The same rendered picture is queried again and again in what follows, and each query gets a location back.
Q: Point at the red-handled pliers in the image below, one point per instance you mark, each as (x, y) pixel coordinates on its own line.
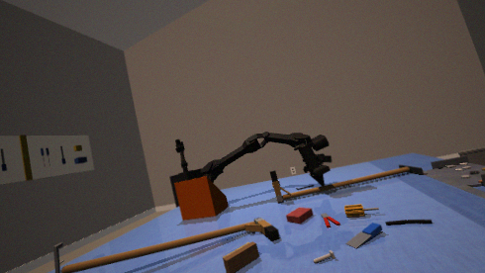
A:
(326, 218)

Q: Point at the scraper with blue handle and grey blade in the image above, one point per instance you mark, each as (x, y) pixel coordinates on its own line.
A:
(364, 235)

